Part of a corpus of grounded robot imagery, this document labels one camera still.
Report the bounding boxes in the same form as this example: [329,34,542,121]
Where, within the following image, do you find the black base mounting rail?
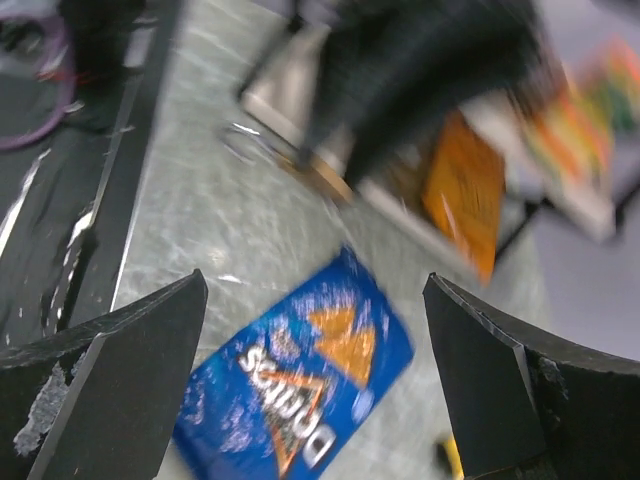
[1,1,184,349]

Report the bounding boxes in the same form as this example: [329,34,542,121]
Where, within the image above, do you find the orange sponge pack on shelf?
[524,39,640,201]

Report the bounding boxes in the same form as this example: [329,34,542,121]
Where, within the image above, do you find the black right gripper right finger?
[423,274,639,479]

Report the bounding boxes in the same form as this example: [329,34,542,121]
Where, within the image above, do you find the beige checkered shelf rack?
[237,1,639,282]

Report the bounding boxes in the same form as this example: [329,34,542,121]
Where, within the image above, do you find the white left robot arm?
[295,1,540,183]

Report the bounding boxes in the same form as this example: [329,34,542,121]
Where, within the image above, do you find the orange snack bag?
[421,111,505,284]

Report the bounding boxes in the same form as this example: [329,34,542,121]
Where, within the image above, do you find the yellow padlock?
[435,435,464,480]

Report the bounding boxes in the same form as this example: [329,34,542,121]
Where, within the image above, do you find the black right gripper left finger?
[1,270,208,479]

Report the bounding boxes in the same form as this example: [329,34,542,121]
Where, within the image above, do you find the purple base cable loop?
[0,9,79,154]

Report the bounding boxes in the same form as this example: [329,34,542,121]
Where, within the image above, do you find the blue Doritos chip bag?
[173,247,414,479]

